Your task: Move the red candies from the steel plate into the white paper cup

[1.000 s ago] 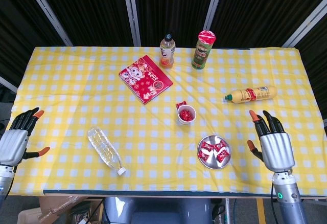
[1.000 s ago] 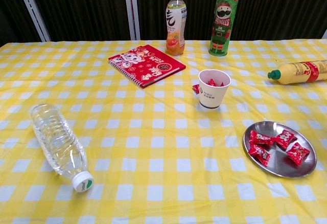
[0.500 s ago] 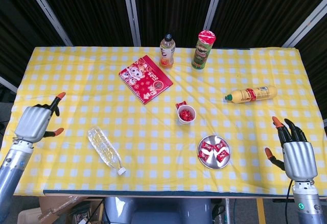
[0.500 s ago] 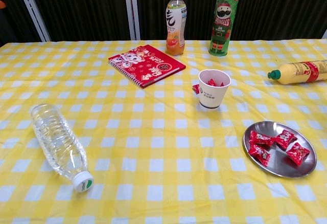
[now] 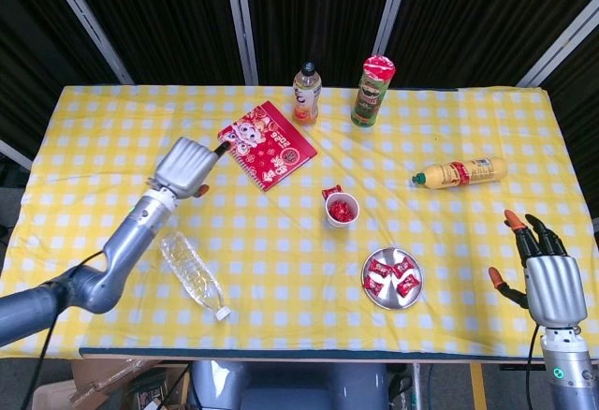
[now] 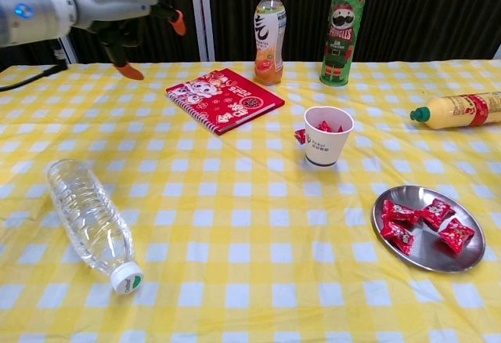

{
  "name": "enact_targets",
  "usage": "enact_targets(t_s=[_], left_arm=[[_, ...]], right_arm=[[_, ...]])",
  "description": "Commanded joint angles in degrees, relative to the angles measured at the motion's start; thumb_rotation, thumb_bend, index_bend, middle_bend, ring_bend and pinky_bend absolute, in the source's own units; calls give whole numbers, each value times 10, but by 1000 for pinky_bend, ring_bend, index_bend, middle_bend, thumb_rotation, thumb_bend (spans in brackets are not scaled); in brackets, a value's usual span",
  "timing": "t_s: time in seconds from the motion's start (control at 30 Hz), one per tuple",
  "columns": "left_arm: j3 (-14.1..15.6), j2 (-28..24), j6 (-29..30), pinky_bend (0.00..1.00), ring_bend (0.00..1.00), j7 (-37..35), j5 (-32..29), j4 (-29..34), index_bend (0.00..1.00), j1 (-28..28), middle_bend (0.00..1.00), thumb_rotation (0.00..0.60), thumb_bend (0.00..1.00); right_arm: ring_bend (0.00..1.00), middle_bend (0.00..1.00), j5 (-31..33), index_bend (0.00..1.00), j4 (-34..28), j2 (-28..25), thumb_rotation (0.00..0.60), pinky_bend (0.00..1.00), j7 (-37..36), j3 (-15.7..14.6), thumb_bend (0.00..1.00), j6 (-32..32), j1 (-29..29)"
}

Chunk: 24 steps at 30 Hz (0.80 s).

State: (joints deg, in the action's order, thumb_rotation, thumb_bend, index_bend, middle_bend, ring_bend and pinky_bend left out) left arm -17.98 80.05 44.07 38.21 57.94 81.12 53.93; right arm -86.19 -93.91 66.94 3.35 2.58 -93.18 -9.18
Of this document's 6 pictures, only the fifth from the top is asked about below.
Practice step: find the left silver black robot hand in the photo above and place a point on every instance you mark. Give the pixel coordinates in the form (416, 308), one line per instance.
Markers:
(185, 166)

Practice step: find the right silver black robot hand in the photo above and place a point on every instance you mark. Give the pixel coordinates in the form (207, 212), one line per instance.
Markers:
(554, 288)

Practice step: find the red candy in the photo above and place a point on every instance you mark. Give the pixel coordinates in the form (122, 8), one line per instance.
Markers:
(346, 213)
(336, 208)
(400, 267)
(406, 286)
(372, 284)
(331, 191)
(378, 267)

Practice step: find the white paper cup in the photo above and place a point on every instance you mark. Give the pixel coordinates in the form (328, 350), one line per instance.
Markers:
(334, 224)

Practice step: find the silver metal plate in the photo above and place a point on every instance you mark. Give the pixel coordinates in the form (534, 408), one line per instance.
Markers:
(388, 300)

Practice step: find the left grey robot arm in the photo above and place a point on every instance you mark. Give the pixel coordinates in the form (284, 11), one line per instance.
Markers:
(126, 241)

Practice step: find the red spiral notebook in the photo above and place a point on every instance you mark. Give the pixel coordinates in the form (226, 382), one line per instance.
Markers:
(276, 152)

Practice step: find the clear plastic water bottle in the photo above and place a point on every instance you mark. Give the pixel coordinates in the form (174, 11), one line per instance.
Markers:
(187, 269)

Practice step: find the yellow white checked tablecloth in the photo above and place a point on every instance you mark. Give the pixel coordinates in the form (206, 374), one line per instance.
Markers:
(281, 265)

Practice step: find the orange drink bottle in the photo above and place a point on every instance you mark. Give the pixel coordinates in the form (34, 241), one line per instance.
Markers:
(306, 96)

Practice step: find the dark curtain panel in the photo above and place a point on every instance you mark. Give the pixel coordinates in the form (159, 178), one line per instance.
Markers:
(580, 115)
(468, 17)
(318, 7)
(28, 54)
(164, 21)

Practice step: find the yellow squeeze bottle green cap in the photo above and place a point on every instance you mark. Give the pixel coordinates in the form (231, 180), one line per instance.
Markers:
(463, 172)

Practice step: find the metal table leg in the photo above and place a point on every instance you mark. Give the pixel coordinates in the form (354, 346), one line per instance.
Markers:
(420, 391)

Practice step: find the green Pringles can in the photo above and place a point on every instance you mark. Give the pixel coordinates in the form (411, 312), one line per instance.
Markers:
(369, 96)

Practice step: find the brown cardboard box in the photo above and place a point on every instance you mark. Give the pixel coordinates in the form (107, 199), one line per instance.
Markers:
(103, 377)

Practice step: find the grey robot torso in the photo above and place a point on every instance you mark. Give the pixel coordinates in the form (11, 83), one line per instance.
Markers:
(281, 386)

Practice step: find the white plastic bin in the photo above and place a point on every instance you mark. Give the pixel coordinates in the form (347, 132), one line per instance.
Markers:
(51, 396)

